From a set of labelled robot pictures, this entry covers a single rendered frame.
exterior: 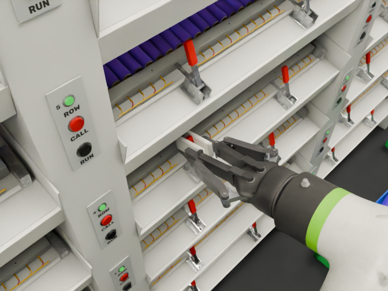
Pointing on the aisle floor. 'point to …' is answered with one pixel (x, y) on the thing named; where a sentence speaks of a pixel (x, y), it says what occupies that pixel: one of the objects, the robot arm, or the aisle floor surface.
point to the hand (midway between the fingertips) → (194, 145)
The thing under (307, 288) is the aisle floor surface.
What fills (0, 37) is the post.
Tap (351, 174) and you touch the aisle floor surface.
